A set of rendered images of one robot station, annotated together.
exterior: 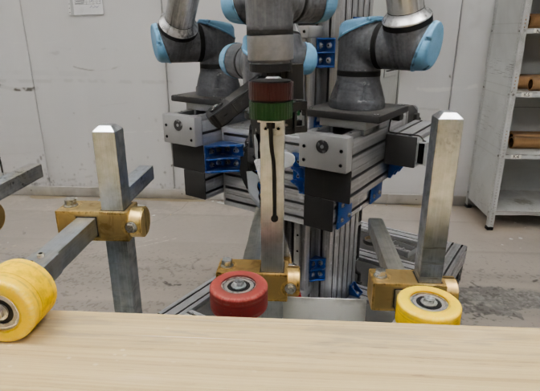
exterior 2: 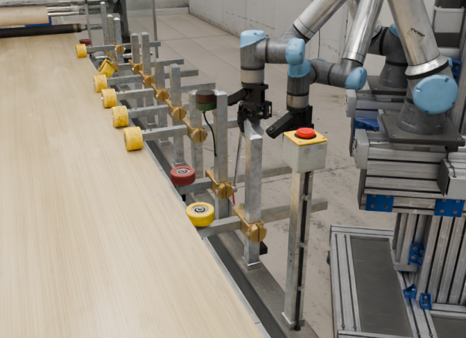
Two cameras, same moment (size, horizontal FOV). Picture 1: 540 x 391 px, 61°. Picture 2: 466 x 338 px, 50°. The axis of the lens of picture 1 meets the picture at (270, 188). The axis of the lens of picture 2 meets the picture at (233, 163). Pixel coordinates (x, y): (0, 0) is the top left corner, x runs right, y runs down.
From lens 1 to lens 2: 1.39 m
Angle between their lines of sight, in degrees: 59
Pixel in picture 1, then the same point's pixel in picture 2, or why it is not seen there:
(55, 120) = not seen: hidden behind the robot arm
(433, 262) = (247, 210)
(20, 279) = (130, 132)
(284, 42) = (246, 73)
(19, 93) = not seen: hidden behind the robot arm
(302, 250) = (404, 230)
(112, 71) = not seen: outside the picture
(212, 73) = (386, 66)
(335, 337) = (162, 196)
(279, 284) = (215, 187)
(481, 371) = (160, 223)
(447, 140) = (247, 148)
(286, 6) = (248, 56)
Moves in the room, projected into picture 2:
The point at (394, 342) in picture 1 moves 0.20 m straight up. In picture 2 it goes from (167, 206) to (163, 141)
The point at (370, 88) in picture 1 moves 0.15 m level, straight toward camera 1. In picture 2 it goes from (414, 114) to (370, 119)
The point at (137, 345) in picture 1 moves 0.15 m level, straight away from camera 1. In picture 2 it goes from (136, 166) to (172, 153)
